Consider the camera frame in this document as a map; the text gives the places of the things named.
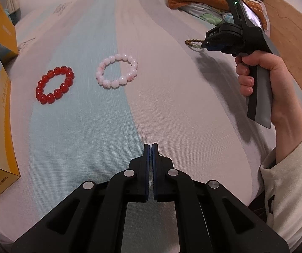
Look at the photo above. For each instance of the floral pillow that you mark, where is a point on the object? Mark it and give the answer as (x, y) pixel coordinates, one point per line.
(206, 14)

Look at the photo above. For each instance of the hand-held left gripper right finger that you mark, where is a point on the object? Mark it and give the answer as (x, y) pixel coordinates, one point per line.
(154, 174)

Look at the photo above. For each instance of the cream curtain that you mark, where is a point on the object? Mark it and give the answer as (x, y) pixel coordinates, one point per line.
(12, 1)

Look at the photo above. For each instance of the person's right forearm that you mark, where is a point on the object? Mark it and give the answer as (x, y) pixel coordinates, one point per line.
(288, 147)

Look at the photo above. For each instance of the brown cardboard box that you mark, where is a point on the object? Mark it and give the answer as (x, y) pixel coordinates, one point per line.
(5, 31)

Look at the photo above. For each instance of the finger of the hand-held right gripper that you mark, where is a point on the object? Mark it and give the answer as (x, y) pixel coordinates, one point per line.
(212, 46)

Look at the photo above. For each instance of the person's right hand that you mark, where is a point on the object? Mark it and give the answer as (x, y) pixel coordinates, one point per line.
(285, 89)

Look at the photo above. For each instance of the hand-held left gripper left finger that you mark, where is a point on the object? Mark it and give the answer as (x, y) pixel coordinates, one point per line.
(147, 174)

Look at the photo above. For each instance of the wooden headboard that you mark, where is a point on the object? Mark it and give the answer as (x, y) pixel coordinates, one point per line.
(290, 31)

